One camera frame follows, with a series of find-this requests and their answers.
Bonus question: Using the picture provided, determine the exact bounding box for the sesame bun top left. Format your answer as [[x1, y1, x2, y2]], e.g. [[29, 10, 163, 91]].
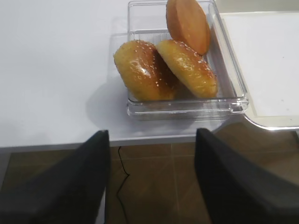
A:
[[114, 40, 179, 101]]

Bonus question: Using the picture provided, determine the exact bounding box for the clear plastic bun container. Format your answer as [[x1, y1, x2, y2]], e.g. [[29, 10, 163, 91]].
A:
[[127, 0, 249, 120]]

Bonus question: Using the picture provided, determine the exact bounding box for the black cable on floor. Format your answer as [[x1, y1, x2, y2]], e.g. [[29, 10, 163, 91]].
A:
[[116, 146, 131, 224]]

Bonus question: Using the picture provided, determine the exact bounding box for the plain bun bottom half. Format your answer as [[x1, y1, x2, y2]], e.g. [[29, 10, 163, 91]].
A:
[[166, 0, 211, 55]]

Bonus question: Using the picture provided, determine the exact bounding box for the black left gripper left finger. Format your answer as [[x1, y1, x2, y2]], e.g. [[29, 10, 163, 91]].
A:
[[0, 130, 110, 224]]

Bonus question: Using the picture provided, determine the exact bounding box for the metal tray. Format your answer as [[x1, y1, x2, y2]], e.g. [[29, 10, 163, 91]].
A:
[[216, 0, 299, 131]]

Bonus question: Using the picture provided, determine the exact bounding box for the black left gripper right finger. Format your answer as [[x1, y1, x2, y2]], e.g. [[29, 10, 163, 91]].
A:
[[195, 128, 299, 224]]

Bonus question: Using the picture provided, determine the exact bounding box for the sesame bun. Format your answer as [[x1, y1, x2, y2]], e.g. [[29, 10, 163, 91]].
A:
[[156, 40, 218, 98], [114, 40, 179, 101]]

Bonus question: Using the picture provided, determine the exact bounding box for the sesame bun top right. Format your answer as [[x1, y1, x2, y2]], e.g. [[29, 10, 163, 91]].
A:
[[156, 40, 218, 98]]

